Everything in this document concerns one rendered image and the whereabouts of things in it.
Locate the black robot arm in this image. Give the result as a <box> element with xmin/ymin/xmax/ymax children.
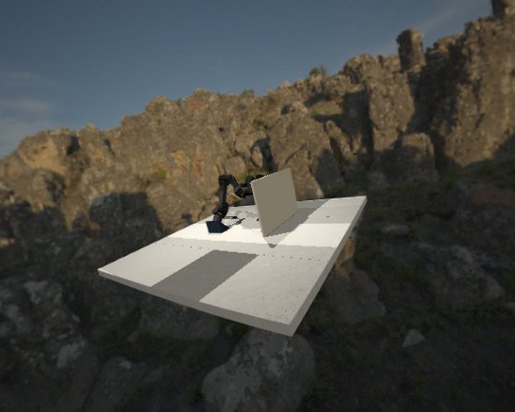
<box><xmin>211</xmin><ymin>174</ymin><xmax>255</xmax><ymax>222</ymax></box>

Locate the beige wall panel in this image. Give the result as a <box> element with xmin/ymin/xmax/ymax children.
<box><xmin>250</xmin><ymin>167</ymin><xmax>299</xmax><ymax>237</ymax></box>

